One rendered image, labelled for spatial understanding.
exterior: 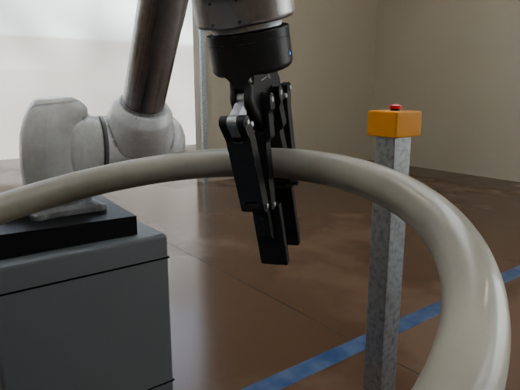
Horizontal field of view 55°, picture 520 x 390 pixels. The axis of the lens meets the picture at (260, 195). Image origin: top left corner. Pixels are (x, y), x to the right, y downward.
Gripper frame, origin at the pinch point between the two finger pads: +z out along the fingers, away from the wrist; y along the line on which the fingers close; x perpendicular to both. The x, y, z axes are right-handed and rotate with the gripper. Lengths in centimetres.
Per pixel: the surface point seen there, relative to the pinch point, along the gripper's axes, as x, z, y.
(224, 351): -80, 125, -106
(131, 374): -57, 60, -29
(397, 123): -1, 22, -106
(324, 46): -168, 79, -655
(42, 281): -65, 28, -21
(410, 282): -12, 157, -216
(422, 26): -41, 74, -708
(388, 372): -6, 107, -90
